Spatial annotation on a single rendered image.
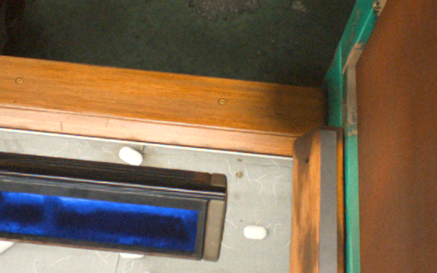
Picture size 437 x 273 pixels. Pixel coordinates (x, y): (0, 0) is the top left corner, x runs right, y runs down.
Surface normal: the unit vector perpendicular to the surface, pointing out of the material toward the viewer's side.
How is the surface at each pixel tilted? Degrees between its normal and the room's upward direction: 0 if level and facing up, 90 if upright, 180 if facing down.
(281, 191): 0
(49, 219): 58
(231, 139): 45
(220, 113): 0
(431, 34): 90
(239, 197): 0
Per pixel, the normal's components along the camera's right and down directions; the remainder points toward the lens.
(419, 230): -0.99, -0.11
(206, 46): 0.06, -0.44
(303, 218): -0.89, -0.27
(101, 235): -0.04, 0.52
